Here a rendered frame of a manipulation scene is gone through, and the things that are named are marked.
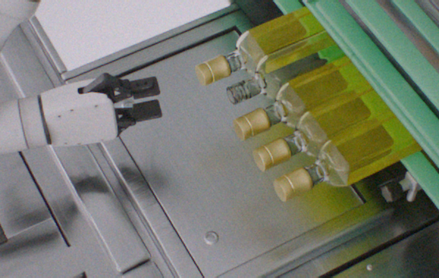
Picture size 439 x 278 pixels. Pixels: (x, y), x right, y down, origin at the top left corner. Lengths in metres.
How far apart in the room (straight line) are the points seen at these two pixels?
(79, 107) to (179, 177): 0.22
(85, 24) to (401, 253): 0.66
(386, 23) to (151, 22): 0.49
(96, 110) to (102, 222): 0.18
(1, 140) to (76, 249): 0.21
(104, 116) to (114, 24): 0.33
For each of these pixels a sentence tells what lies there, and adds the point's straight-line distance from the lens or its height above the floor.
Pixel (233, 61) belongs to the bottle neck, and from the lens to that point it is 1.42.
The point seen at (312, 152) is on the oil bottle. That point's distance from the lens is 1.35.
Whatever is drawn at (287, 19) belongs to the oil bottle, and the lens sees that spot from 1.46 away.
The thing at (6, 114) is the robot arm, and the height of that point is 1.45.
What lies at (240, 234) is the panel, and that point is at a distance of 1.41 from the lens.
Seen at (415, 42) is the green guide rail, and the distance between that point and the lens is 1.31.
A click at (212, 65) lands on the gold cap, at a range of 1.41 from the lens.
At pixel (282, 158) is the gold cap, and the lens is 1.33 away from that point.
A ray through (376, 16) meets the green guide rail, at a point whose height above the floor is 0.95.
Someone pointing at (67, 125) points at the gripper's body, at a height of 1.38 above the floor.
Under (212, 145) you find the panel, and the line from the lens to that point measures 1.49.
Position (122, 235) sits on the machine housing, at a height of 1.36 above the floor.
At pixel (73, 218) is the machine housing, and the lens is 1.47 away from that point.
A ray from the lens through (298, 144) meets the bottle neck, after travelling 1.34.
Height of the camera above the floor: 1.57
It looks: 16 degrees down
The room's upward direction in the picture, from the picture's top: 114 degrees counter-clockwise
